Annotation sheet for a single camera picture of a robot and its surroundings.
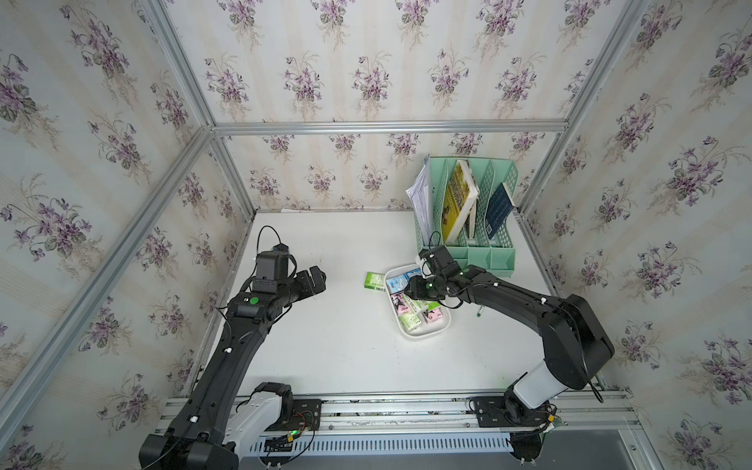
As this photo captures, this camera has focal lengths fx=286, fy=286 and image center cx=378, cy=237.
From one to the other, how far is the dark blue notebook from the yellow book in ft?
0.43

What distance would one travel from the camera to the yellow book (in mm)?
928

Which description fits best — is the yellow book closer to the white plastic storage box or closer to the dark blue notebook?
the dark blue notebook

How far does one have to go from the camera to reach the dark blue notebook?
1.03 metres
